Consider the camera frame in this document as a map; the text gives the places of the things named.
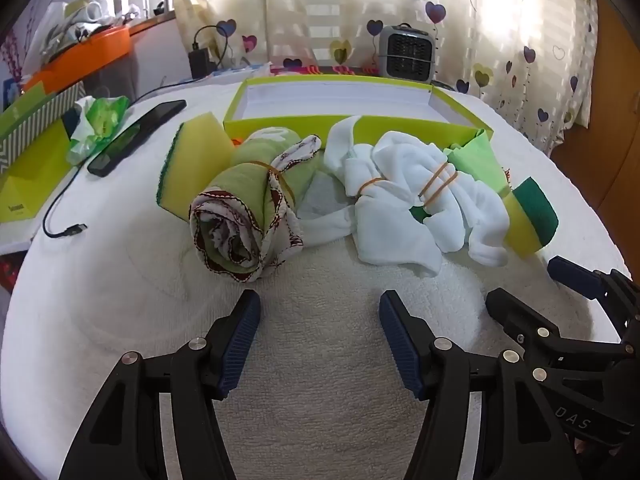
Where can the lime green cardboard box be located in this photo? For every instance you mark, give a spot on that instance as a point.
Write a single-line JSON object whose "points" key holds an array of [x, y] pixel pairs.
{"points": [[410, 124]]}

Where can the green towel red trim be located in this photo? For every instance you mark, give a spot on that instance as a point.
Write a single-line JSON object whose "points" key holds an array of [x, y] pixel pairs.
{"points": [[235, 180]]}

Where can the white blue power strip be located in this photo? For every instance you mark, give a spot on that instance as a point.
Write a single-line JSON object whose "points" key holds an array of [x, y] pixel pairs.
{"points": [[240, 71]]}

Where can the cream heart print curtain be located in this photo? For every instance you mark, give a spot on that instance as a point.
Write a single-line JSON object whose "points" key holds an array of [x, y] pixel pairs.
{"points": [[325, 10]]}

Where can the black charger adapter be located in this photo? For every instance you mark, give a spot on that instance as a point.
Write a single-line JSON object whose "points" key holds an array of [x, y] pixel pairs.
{"points": [[200, 62]]}

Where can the black smartphone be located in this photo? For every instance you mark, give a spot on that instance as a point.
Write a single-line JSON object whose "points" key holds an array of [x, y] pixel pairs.
{"points": [[135, 135]]}

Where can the yellow green scrub sponge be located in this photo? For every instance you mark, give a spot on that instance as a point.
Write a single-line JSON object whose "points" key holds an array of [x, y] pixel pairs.
{"points": [[525, 225], [200, 160]]}

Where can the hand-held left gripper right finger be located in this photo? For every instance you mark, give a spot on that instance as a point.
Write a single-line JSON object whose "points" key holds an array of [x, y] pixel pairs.
{"points": [[400, 345]]}

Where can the green tissue pack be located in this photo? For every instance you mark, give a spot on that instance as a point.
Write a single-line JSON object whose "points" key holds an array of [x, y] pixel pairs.
{"points": [[100, 120]]}

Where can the white crumpled clutter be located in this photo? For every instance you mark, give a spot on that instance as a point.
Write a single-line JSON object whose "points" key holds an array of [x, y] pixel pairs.
{"points": [[85, 15]]}

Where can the small grey heater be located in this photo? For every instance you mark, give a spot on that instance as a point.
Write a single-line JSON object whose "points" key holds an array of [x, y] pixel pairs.
{"points": [[405, 55]]}

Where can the orange plastic tray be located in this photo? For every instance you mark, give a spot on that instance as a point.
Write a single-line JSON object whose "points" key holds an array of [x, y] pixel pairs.
{"points": [[90, 50]]}

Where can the pink blossom wall decal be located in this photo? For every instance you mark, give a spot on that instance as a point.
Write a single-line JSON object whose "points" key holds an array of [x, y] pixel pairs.
{"points": [[12, 55]]}

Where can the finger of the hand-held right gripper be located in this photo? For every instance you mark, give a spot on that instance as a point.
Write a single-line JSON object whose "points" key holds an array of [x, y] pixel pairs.
{"points": [[570, 272], [510, 310]]}

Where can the white cloth bundle rubber band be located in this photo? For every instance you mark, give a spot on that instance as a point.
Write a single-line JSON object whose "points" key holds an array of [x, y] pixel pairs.
{"points": [[390, 230], [480, 210]]}

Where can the striped lime cardboard box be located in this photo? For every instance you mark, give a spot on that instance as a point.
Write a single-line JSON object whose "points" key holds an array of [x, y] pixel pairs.
{"points": [[30, 180]]}

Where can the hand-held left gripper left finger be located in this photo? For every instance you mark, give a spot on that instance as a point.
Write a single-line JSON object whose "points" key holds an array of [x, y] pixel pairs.
{"points": [[240, 345]]}

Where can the brown wooden cabinet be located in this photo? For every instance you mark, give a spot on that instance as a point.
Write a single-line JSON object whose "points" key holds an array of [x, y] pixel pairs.
{"points": [[615, 110]]}

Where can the light green cloth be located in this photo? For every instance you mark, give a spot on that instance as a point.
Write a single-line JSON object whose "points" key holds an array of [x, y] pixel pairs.
{"points": [[475, 160]]}

